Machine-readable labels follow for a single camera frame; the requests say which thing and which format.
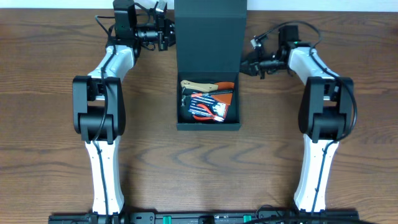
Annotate orange scraper with wooden handle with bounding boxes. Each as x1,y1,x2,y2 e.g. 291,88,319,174
180,80,234,105

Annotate dark green box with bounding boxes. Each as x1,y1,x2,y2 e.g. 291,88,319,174
174,0,247,131

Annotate clear blue screwdriver set case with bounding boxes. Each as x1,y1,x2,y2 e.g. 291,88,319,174
188,96,229,119

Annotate red handled small pliers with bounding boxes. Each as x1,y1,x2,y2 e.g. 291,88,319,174
192,104,224,122

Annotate small metal hammer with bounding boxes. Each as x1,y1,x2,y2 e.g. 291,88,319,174
181,87,190,107

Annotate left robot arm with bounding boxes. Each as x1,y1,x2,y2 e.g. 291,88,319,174
72,9,175,217

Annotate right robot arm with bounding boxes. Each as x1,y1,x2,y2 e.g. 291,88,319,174
240,45,358,213

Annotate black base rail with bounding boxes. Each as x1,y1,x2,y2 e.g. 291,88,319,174
48,205,359,224

